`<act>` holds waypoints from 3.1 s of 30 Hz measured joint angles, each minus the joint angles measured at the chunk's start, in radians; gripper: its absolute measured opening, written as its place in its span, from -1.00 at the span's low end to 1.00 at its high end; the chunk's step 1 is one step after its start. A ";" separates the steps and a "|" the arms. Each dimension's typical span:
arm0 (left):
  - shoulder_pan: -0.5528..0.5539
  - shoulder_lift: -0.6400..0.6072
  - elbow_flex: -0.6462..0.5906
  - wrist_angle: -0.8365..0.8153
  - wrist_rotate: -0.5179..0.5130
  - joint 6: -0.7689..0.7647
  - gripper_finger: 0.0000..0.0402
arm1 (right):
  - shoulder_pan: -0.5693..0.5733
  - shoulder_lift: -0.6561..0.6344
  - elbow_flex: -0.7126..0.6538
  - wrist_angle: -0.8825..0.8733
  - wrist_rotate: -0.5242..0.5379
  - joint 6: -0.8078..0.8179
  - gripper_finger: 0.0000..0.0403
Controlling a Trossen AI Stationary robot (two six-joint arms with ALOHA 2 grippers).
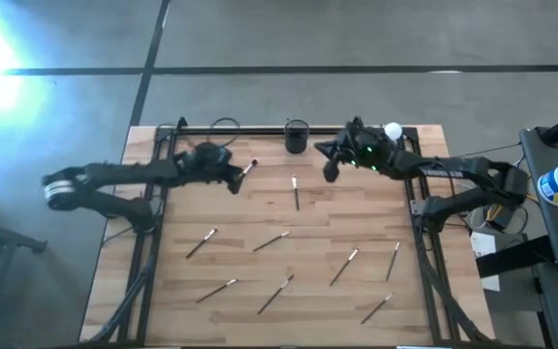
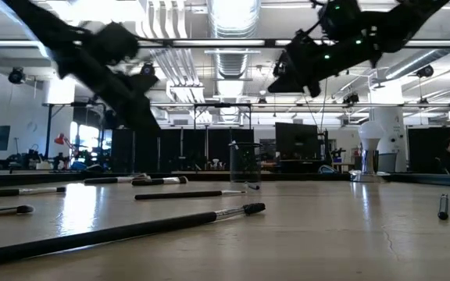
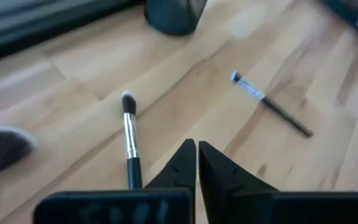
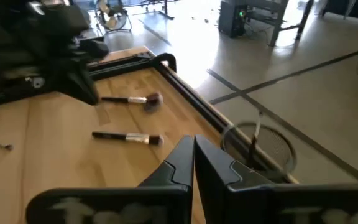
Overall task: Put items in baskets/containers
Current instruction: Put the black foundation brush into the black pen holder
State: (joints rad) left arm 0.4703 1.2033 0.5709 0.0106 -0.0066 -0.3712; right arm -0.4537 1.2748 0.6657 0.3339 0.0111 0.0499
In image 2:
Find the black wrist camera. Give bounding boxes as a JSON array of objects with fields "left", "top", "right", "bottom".
[
  {"left": 90, "top": 21, "right": 140, "bottom": 66},
  {"left": 290, "top": 27, "right": 320, "bottom": 50}
]

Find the black partition wall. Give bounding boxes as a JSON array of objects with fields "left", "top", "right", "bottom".
[
  {"left": 407, "top": 126, "right": 450, "bottom": 175},
  {"left": 110, "top": 127, "right": 255, "bottom": 173}
]

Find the metal lamp stand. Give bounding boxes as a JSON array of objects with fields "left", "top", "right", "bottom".
[{"left": 348, "top": 149, "right": 391, "bottom": 183}]

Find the long black makeup brush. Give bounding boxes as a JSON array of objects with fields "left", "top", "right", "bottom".
[{"left": 0, "top": 202, "right": 266, "bottom": 266}]

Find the silver ventilation duct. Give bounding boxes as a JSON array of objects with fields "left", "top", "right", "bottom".
[{"left": 205, "top": 0, "right": 263, "bottom": 79}]

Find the thin black fine-tip brush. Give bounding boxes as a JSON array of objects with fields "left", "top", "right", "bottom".
[{"left": 134, "top": 189, "right": 247, "bottom": 201}]

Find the black monitor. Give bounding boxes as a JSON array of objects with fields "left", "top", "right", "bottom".
[{"left": 274, "top": 122, "right": 322, "bottom": 161}]

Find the thin hanging cable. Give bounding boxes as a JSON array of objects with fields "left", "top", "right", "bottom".
[
  {"left": 302, "top": 93, "right": 319, "bottom": 128},
  {"left": 320, "top": 77, "right": 327, "bottom": 130}
]

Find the white round column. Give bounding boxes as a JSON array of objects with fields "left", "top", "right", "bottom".
[{"left": 372, "top": 107, "right": 408, "bottom": 173}]

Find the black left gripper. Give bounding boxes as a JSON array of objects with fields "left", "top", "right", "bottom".
[{"left": 59, "top": 52, "right": 162, "bottom": 132}]

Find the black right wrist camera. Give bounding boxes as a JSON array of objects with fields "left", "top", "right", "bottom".
[{"left": 290, "top": 27, "right": 320, "bottom": 50}]

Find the short black cosmetic pencil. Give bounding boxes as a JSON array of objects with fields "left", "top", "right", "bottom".
[{"left": 437, "top": 194, "right": 449, "bottom": 221}]

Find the grey bin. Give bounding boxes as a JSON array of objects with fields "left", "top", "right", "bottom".
[{"left": 377, "top": 152, "right": 398, "bottom": 173}]

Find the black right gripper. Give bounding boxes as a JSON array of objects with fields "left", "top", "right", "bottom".
[{"left": 267, "top": 30, "right": 382, "bottom": 98}]

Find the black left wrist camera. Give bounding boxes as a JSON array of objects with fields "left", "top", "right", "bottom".
[{"left": 90, "top": 21, "right": 140, "bottom": 66}]

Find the black mesh pencil cup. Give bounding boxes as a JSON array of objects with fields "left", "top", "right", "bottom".
[{"left": 228, "top": 141, "right": 263, "bottom": 183}]

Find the red desk lamp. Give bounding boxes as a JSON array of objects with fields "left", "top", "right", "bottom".
[{"left": 54, "top": 133, "right": 73, "bottom": 151}]

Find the black overhead camera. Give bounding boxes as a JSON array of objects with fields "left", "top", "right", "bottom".
[{"left": 272, "top": 52, "right": 289, "bottom": 78}]

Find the white light bulb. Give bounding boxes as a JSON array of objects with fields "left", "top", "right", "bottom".
[{"left": 358, "top": 120, "right": 384, "bottom": 151}]

